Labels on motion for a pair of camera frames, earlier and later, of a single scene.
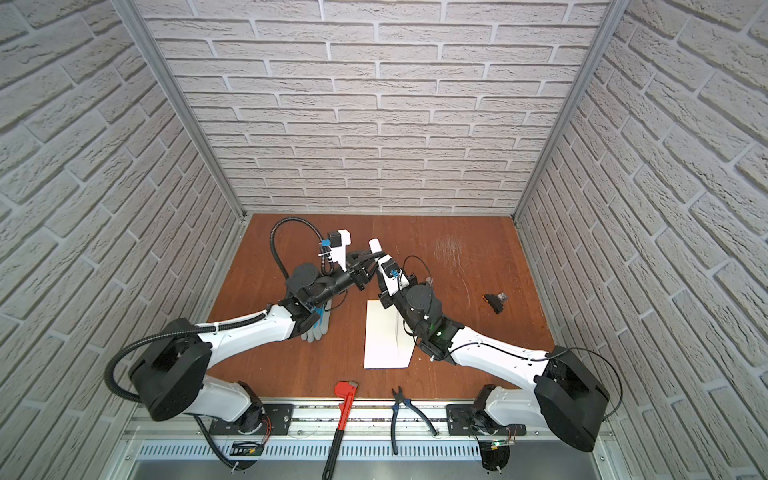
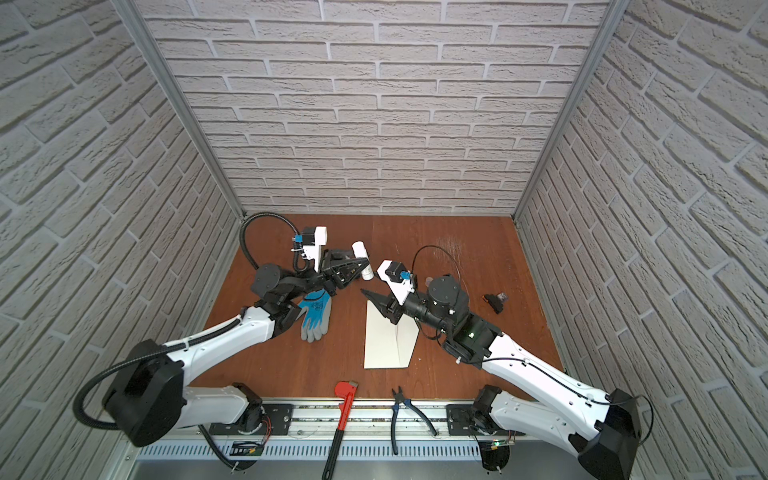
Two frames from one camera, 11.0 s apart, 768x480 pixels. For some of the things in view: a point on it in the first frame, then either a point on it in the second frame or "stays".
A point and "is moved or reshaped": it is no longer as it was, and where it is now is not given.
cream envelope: x=388 y=342 stays
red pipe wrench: x=347 y=390 stays
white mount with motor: x=393 y=275 stays
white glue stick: x=375 y=245 is moved or reshaped
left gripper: x=363 y=272 to x=337 y=269
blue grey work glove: x=316 y=332 stays
